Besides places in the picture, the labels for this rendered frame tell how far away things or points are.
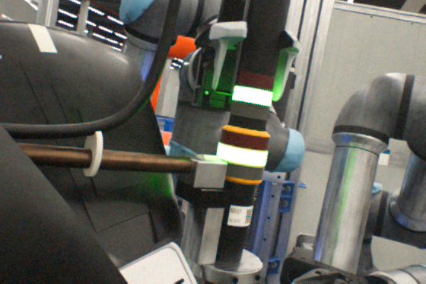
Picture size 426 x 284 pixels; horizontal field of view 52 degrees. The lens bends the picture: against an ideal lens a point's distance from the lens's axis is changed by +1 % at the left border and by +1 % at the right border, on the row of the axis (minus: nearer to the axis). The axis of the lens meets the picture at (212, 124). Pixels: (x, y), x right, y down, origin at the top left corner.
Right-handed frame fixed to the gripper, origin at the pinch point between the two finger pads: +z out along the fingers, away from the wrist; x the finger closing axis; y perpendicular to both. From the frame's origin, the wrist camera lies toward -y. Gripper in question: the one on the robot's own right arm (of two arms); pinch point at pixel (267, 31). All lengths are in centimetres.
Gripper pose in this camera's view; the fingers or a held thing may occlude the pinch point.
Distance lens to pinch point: 37.5
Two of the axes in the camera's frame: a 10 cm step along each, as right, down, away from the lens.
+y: -1.7, 9.8, 0.4
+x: -9.7, -1.6, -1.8
